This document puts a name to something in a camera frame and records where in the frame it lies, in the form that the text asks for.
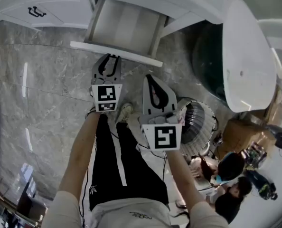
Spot person's right forearm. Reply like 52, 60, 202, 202
164, 150, 206, 211

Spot person's black trousers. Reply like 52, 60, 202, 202
88, 114, 169, 211

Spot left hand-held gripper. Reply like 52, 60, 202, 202
90, 53, 126, 113

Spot white pleated laundry basket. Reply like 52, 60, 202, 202
178, 100, 216, 157

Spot white green-sided bathtub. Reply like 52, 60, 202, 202
192, 0, 278, 113

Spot pink cloth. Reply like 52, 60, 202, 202
178, 110, 187, 127

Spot person's white sneaker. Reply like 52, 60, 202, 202
117, 103, 134, 123

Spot person's left forearm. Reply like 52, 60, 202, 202
57, 113, 101, 199

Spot person's white daisy t-shirt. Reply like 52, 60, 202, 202
40, 190, 229, 228

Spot white vanity cabinet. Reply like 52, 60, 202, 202
0, 0, 227, 33

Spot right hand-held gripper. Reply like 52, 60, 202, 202
140, 74, 183, 151

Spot white drawer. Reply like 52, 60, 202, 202
69, 0, 168, 68

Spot cardboard box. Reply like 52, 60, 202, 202
223, 119, 274, 153

